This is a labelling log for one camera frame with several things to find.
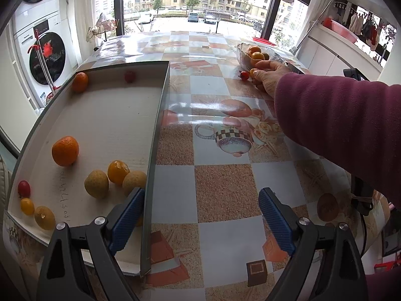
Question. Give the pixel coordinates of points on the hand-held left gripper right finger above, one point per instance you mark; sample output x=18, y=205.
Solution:
x=275, y=222

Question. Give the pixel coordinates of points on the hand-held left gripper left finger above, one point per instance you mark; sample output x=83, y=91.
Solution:
x=127, y=222

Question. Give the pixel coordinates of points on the brownish kiwi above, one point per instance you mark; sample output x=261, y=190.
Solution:
x=134, y=182
x=96, y=183

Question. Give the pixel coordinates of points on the yellow orange fruit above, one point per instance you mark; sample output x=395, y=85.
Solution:
x=118, y=172

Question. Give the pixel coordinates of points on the yellow lemon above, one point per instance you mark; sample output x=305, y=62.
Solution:
x=44, y=217

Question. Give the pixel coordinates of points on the large orange tangerine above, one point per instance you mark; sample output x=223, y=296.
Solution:
x=65, y=150

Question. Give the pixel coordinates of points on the small yellow kumquat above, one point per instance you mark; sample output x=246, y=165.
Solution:
x=27, y=206

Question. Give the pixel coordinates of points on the grey cardboard box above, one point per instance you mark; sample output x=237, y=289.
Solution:
x=109, y=116

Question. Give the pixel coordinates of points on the small red fruit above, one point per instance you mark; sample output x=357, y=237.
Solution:
x=244, y=75
x=130, y=76
x=24, y=188

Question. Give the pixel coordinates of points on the small green fruit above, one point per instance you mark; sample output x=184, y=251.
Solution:
x=266, y=56

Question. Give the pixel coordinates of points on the glass bowl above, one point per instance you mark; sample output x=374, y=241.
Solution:
x=242, y=55

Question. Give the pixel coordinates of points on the person's right forearm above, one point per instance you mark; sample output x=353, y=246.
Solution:
x=338, y=116

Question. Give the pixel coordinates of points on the person's right hand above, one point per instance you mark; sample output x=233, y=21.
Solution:
x=269, y=76

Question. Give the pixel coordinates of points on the checked floral tablecloth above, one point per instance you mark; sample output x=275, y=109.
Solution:
x=219, y=188

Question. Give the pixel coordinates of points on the person's maroon sweater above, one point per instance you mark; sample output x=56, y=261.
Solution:
x=383, y=287

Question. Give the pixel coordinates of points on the black stand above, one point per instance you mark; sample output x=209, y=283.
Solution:
x=353, y=73

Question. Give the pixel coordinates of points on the white cabinet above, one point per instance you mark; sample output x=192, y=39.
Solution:
x=329, y=56

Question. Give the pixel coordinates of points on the red plastic basin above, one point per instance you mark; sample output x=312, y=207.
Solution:
x=341, y=29

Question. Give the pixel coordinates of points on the hanging clothes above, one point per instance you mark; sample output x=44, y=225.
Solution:
x=363, y=25

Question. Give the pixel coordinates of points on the metal mop stick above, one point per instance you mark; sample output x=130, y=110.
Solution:
x=310, y=28

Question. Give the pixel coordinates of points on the white washing machine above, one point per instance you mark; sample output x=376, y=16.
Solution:
x=47, y=58

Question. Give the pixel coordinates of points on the red plastic bucket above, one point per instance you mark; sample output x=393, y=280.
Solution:
x=261, y=39

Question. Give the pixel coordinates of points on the mop with red parts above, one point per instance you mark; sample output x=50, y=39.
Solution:
x=42, y=59

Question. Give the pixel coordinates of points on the white car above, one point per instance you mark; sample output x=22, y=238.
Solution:
x=209, y=18
x=145, y=17

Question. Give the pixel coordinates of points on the grey car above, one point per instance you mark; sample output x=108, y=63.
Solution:
x=193, y=16

